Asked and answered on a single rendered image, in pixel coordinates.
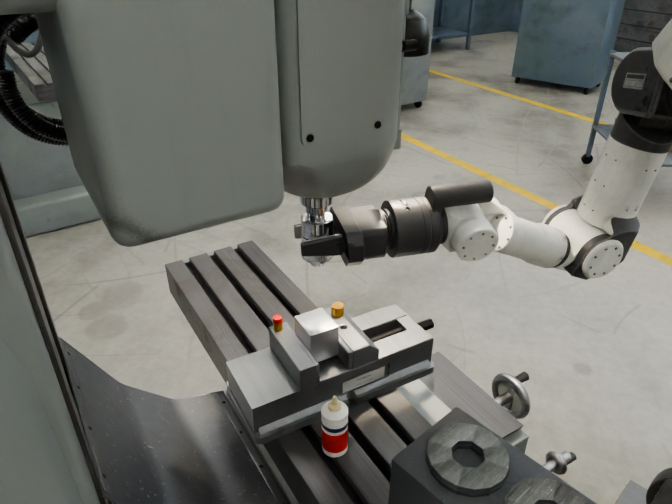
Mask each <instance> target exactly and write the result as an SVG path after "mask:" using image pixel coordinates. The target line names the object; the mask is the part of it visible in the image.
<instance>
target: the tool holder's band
mask: <svg viewBox="0 0 672 504"><path fill-rule="evenodd" d="M301 224H302V226H303V227H305V228H308V229H312V230H321V229H326V228H328V227H330V226H331V225H332V224H333V215H332V214H331V213H329V212H328V211H327V212H326V213H325V217H324V218H322V219H317V220H316V219H312V218H310V217H309V213H307V212H305V213H303V214H302V215H301Z"/></svg>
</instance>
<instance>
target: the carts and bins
mask: <svg viewBox="0 0 672 504"><path fill-rule="evenodd" d="M629 53H630V52H616V51H612V50H610V52H609V59H608V63H607V67H606V71H605V75H604V79H603V83H602V87H601V92H600V96H599V100H598V104H597V108H596V112H595V116H594V121H593V124H592V129H591V133H590V137H589V141H588V145H587V149H586V154H584V155H583V156H582V157H581V160H582V162H583V163H584V164H589V163H591V162H592V160H593V157H592V155H591V152H592V148H593V144H594V140H595V136H596V132H598V133H599V134H600V135H601V136H602V137H603V138H604V139H605V140H606V141H607V139H608V137H609V135H610V132H611V130H612V128H613V125H614V124H599V120H600V116H601V112H602V108H603V103H604V99H605V95H606V91H607V87H608V83H609V79H610V75H611V71H612V67H613V63H614V59H617V60H619V61H620V62H621V61H622V60H623V59H624V57H625V56H627V55H628V54H629ZM661 167H672V146H671V148H670V150H669V152H668V154H667V156H666V158H665V160H664V162H663V164H662V166H661Z"/></svg>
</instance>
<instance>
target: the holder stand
mask: <svg viewBox="0 0 672 504"><path fill-rule="evenodd" d="M388 504H597V503H595V502H594V501H592V500H591V499H589V498H588V497H587V496H585V495H584V494H582V493H581V492H579V491H578V490H576V489H575V488H574V487H572V486H571V485H569V484H568V483H566V482H565V481H563V480H562V479H561V478H559V477H558V476H556V475H555V474H553V473H552V472H550V471H549V470H548V469H546V468H545V467H543V466H542V465H540V464H539V463H537V462H536V461H535V460H533V459H532V458H530V457H529V456H527V455H526V454H524V453H523V452H522V451H520V450H519V449H517V448H516V447H514V446H513V445H511V444H510V443H509V442H507V441H506V440H504V439H503V438H501V437H500V436H498V435H497V434H496V433H494V432H493V431H491V430H490V429H488V428H487V427H485V426H484V425H483V424H481V423H480V422H478V421H477V420H475V419H474V418H472V417H471V416H470V415H468V414H467V413H465V412H464V411H462V410H461V409H459V408H457V407H456V408H454V409H453V410H452V411H450V412H449V413H448V414H447V415H445V416H444V417H443V418H442V419H441V420H439V421H438V422H437V423H436V424H434V425H433V426H432V427H431V428H429V429H428V430H427V431H426V432H425V433H423V434H422V435H421V436H420V437H418V438H417V439H416V440H415V441H413V442H412V443H411V444H410V445H408V446H407V447H406V448H405V449H404V450H402V451H401V452H400V453H399V454H397V455H396V456H395V457H394V458H393V459H392V462H391V475H390V488H389V501H388Z"/></svg>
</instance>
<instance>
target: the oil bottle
mask: <svg viewBox="0 0 672 504"><path fill-rule="evenodd" d="M321 424H322V425H321V429H322V450H323V452H324V453H325V454H326V455H327V456H329V457H340V456H342V455H344V454H345V453H346V451H347V449H348V407H347V405H346V404H345V403H343V402H341V401H339V400H338V399H337V396H333V398H332V400H331V401H328V402H326V403H325V404H324V405H323V406H322V409H321Z"/></svg>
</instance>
